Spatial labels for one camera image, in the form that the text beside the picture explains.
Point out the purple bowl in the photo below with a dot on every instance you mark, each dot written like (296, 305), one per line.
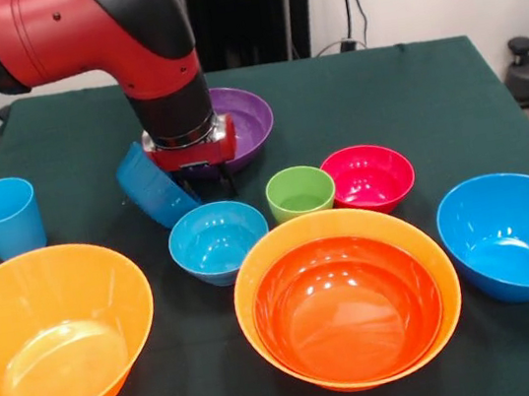
(251, 120)

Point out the green cup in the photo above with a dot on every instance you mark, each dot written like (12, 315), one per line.
(301, 193)

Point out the dark green tablecloth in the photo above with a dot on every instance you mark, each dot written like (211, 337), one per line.
(58, 149)

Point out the medium blue bowl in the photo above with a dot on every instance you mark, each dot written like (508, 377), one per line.
(149, 190)

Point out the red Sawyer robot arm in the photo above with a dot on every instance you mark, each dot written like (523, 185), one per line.
(89, 25)

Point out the pink bowl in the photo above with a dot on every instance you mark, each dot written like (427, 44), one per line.
(367, 181)

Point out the large blue bowl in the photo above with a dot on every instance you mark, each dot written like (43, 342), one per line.
(514, 235)

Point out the red-orange bowl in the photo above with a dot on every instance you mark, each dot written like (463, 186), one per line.
(346, 310)

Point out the blue cup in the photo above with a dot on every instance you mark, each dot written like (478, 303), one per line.
(9, 221)

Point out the small light blue bowl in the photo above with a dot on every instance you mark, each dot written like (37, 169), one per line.
(217, 245)

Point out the large orange bowl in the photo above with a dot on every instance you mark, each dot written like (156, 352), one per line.
(55, 329)
(338, 223)

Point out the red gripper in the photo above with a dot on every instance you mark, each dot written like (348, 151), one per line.
(193, 154)

